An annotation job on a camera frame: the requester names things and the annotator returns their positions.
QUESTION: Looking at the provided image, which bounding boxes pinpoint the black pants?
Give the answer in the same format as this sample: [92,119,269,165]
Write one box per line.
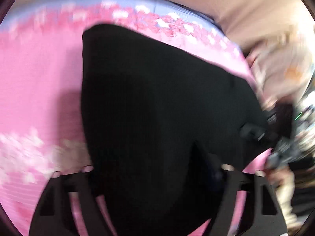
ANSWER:
[81,25,270,235]

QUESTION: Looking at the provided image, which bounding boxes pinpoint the crumpled grey floral blanket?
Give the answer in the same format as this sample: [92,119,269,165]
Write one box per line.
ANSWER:
[246,27,314,110]

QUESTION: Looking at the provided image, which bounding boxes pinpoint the pink floral bed sheet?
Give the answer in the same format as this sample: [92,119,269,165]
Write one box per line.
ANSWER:
[1,0,256,235]

